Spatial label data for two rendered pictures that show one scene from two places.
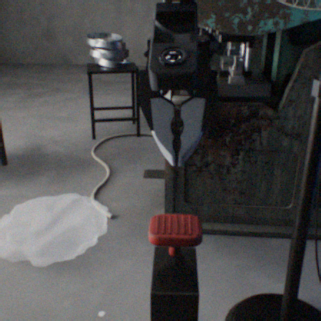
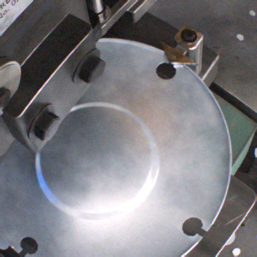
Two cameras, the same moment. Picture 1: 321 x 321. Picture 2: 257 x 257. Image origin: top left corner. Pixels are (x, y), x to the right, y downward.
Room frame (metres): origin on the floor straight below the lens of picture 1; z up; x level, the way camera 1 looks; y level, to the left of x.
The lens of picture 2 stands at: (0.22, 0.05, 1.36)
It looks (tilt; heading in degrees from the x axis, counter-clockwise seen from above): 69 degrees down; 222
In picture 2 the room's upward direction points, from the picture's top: 9 degrees counter-clockwise
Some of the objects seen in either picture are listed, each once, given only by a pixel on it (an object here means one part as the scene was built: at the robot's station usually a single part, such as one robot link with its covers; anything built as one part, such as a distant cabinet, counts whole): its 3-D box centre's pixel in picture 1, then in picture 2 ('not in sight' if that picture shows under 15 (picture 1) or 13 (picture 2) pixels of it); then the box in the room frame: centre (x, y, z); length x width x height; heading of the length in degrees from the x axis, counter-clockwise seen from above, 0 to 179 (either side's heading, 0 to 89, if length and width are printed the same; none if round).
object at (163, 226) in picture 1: (175, 248); not in sight; (0.43, -0.02, 0.72); 0.07 x 0.06 x 0.08; 87
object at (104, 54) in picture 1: (112, 84); not in sight; (3.15, 0.37, 0.40); 0.45 x 0.40 x 0.79; 9
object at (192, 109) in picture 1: (190, 126); not in sight; (0.46, -0.04, 0.89); 0.06 x 0.03 x 0.09; 177
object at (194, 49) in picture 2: not in sight; (188, 52); (-0.08, -0.10, 0.75); 0.03 x 0.03 x 0.10; 87
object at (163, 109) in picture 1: (165, 126); not in sight; (0.46, -0.01, 0.89); 0.06 x 0.03 x 0.09; 177
